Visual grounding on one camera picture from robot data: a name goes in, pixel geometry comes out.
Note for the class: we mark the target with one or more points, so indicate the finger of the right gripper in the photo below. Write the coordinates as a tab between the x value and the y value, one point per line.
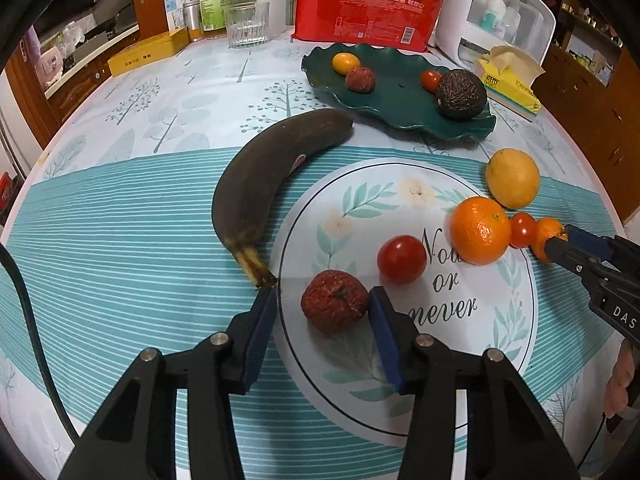
590	270
596	246

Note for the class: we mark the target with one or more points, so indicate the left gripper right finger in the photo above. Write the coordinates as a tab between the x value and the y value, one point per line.
509	435

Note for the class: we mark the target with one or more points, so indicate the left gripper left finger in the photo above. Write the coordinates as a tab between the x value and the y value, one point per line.
133	433

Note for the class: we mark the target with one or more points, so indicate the orange mandarin with stem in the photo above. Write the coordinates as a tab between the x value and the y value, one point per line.
546	228

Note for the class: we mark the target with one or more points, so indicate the dark brown avocado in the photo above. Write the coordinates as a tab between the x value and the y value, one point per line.
460	95

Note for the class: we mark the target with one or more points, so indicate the dried red date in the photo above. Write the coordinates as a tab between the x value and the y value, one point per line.
360	80
334	301

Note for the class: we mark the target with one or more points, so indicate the large cherry tomato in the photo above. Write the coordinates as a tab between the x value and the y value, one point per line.
430	80

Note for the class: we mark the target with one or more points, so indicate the yellow cherry tomato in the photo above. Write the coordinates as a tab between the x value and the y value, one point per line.
343	62

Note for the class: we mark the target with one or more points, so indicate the person's right hand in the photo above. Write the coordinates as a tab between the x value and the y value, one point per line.
616	395

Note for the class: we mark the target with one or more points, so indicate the cherry tomato middle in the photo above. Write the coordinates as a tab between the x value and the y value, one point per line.
523	230

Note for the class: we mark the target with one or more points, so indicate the yellow grapefruit with sticker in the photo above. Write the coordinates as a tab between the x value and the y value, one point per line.
513	178

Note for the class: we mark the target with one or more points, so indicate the orange mandarin centre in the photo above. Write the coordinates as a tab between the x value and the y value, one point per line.
479	230

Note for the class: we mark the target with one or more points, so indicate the small cherry tomato left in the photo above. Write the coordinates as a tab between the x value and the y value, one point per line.
402	259

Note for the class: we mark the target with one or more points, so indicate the yellow tissue box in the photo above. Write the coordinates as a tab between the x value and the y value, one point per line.
508	74

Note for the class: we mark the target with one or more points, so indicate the round white placemat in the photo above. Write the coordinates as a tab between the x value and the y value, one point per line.
338	220

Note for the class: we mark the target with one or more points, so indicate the white cosmetics storage box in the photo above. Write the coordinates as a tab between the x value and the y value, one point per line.
467	29

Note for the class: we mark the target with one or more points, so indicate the green scalloped plate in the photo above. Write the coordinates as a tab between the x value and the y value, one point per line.
398	98

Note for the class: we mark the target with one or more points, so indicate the overripe dark banana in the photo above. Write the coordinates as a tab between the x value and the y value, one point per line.
247	187

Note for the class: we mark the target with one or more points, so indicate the red paper cup pack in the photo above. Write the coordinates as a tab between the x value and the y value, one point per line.
401	24

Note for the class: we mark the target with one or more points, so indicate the yellow flat box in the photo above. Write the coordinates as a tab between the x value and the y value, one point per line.
148	51

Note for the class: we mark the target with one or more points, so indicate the white squeeze bottle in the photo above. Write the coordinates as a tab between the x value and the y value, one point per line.
272	2

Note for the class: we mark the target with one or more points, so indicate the clear drinking glass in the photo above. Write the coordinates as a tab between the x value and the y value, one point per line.
247	24

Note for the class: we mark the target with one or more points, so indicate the small metal tin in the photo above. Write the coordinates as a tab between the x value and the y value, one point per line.
192	20

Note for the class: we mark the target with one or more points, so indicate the white blue carton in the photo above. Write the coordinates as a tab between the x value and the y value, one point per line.
174	13

